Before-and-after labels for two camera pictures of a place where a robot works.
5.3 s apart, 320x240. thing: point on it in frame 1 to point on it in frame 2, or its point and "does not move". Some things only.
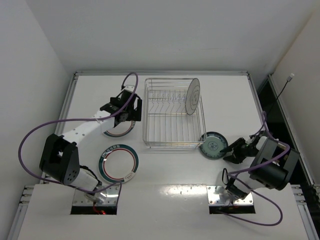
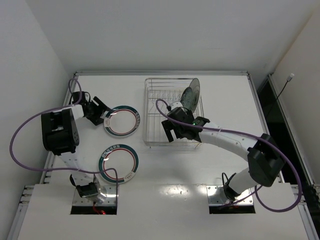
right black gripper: [239, 150] to [170, 127]
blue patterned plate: [214, 143] to [186, 98]
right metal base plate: [214, 199] does not move
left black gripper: [135, 110] to [97, 111]
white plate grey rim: [192, 96] does not move
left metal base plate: [79, 199] does not move
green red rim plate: [118, 163] does not move
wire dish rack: [166, 123] does not move
